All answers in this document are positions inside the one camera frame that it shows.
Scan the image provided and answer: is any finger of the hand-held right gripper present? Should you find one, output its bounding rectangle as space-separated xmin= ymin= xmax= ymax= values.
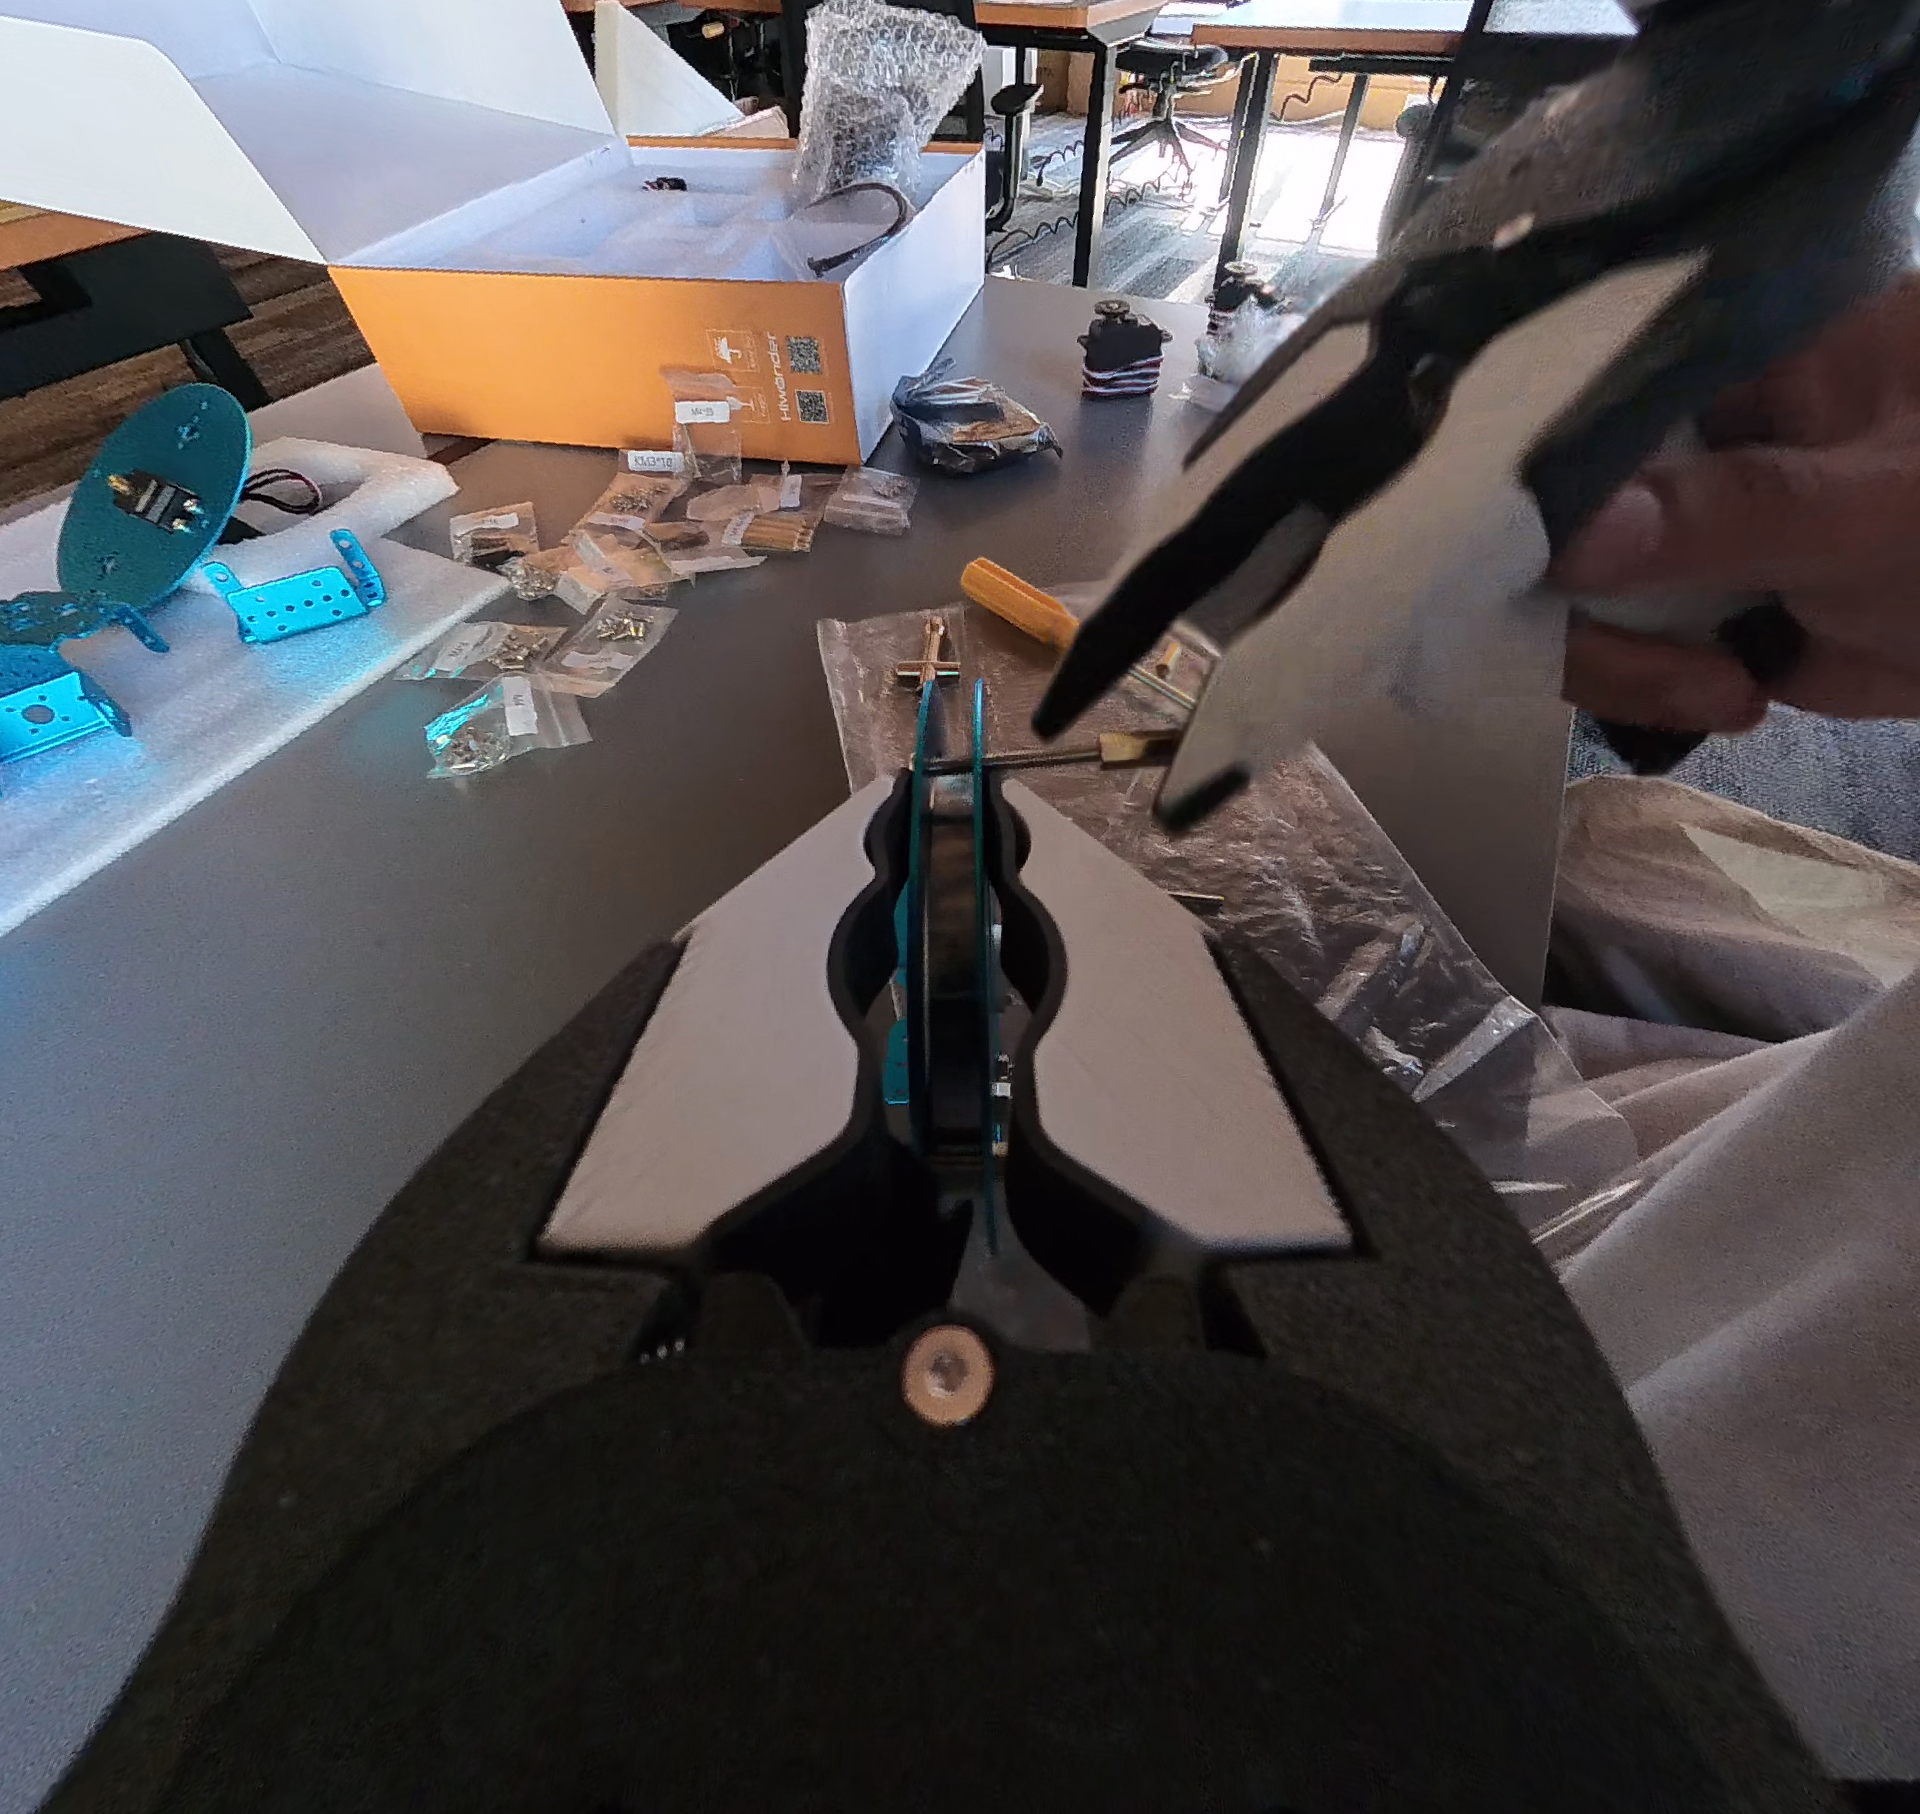
xmin=1156 ymin=252 xmax=1716 ymax=829
xmin=1033 ymin=257 xmax=1419 ymax=745

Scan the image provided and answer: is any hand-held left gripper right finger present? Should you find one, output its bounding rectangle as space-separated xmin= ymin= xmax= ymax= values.
xmin=1000 ymin=775 xmax=1357 ymax=1261

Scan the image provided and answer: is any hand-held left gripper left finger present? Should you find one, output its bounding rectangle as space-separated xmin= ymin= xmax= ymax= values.
xmin=538 ymin=773 xmax=913 ymax=1261

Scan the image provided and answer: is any blue round metal turntable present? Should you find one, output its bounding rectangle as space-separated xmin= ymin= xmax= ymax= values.
xmin=894 ymin=676 xmax=1021 ymax=1255

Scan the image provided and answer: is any yellow-handled screwdriver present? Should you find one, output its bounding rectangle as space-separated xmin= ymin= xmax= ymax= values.
xmin=960 ymin=559 xmax=1085 ymax=653

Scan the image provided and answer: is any long dark metal screw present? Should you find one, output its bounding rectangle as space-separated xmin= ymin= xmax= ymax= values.
xmin=912 ymin=739 xmax=1111 ymax=773

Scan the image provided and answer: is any person's right hand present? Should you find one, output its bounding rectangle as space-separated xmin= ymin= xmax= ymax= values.
xmin=1547 ymin=286 xmax=1920 ymax=740

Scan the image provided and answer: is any dark bag of parts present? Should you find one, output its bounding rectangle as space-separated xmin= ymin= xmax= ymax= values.
xmin=893 ymin=372 xmax=1063 ymax=479

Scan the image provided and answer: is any clear plastic bag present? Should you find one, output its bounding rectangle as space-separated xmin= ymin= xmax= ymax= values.
xmin=818 ymin=582 xmax=1639 ymax=1246

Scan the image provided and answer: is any small metal cross wrench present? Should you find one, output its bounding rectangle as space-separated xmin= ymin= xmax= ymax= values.
xmin=897 ymin=614 xmax=979 ymax=713

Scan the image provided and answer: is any person's khaki trouser leg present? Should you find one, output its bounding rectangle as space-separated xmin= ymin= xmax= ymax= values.
xmin=1553 ymin=775 xmax=1920 ymax=1051

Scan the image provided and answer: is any bubble wrap bundle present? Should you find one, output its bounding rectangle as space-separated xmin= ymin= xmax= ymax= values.
xmin=793 ymin=0 xmax=989 ymax=204

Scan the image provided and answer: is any pile of small hardware bags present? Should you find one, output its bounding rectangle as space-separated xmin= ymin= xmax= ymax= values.
xmin=397 ymin=367 xmax=920 ymax=782

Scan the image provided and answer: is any white foam sheet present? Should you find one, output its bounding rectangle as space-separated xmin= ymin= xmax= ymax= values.
xmin=0 ymin=441 xmax=518 ymax=930

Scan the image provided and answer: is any orange white cardboard box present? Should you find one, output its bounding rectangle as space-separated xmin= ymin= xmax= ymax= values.
xmin=0 ymin=0 xmax=993 ymax=468

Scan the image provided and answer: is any blue round servo plate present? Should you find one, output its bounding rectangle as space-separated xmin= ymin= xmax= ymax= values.
xmin=57 ymin=384 xmax=248 ymax=616

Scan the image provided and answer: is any black cable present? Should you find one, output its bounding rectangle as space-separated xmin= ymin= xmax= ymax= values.
xmin=803 ymin=183 xmax=920 ymax=274

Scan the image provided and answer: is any blue metal bracket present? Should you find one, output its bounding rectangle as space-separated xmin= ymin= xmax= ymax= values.
xmin=0 ymin=591 xmax=167 ymax=661
xmin=0 ymin=645 xmax=135 ymax=768
xmin=202 ymin=531 xmax=388 ymax=647

